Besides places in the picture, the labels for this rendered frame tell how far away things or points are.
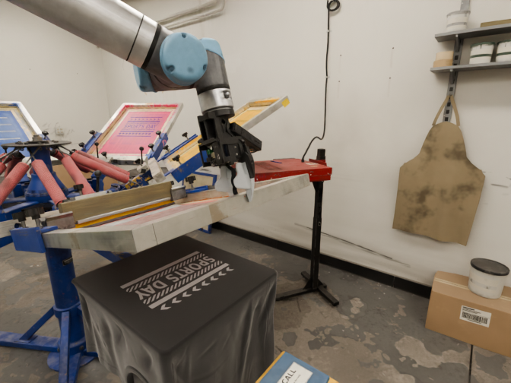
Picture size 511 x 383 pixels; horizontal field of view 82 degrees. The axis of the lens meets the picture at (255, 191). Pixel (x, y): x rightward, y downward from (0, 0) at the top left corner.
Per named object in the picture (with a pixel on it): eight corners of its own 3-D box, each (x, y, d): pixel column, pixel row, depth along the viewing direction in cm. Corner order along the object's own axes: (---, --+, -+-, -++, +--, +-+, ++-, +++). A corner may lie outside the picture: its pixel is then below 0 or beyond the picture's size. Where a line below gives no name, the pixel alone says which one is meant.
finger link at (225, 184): (213, 207, 69) (208, 168, 67) (230, 200, 73) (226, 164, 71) (222, 208, 67) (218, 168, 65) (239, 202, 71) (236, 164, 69)
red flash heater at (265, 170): (301, 170, 242) (302, 156, 239) (335, 182, 201) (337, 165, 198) (231, 176, 220) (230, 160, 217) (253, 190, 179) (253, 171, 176)
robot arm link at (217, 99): (214, 99, 71) (239, 88, 66) (219, 118, 71) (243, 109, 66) (190, 98, 65) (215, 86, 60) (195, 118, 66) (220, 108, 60)
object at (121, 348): (195, 432, 78) (188, 329, 70) (168, 460, 72) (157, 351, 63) (111, 349, 106) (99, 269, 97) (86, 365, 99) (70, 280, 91)
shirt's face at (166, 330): (277, 271, 97) (277, 270, 96) (164, 354, 63) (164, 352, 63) (184, 235, 125) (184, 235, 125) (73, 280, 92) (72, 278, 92)
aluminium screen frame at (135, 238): (310, 185, 91) (308, 172, 90) (136, 252, 46) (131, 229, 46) (167, 204, 141) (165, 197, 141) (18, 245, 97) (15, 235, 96)
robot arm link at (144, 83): (135, 44, 51) (195, 43, 56) (128, 55, 61) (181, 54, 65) (145, 91, 53) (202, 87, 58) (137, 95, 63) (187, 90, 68)
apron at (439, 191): (471, 244, 211) (502, 92, 185) (471, 248, 206) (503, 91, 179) (393, 227, 243) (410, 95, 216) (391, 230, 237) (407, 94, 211)
